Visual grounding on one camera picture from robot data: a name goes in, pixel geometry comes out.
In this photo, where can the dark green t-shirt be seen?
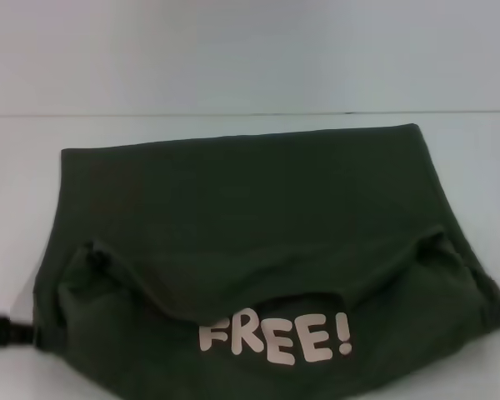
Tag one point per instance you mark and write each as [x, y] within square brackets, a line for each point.
[254, 229]

